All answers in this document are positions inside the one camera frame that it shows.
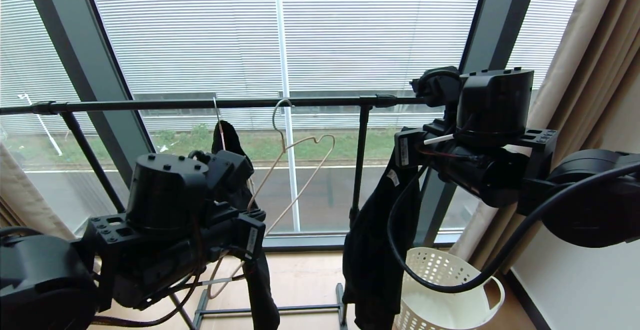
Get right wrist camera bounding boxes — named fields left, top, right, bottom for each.
left=409, top=66, right=464, bottom=109

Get black clothes rack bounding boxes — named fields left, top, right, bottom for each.
left=0, top=94, right=427, bottom=330

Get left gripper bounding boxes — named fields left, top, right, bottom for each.
left=200, top=209, right=267, bottom=273

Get window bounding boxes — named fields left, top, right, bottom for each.
left=0, top=0, right=593, bottom=250

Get white laundry basket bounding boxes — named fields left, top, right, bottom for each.
left=392, top=246, right=506, bottom=330

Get beige curtain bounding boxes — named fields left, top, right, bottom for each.
left=449, top=0, right=640, bottom=276
left=0, top=142, right=77, bottom=241

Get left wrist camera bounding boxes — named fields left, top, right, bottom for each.
left=187, top=149, right=255, bottom=206

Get black shorts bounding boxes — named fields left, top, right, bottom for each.
left=212, top=120, right=281, bottom=330

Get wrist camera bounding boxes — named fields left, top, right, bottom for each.
left=187, top=149, right=255, bottom=206
left=409, top=66, right=464, bottom=109

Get black garment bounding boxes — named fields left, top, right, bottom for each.
left=342, top=155, right=432, bottom=330

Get pink clothes hanger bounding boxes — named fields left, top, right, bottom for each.
left=206, top=98, right=337, bottom=300
left=212, top=97, right=229, bottom=151

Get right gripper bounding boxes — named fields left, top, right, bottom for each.
left=393, top=119, right=529, bottom=209

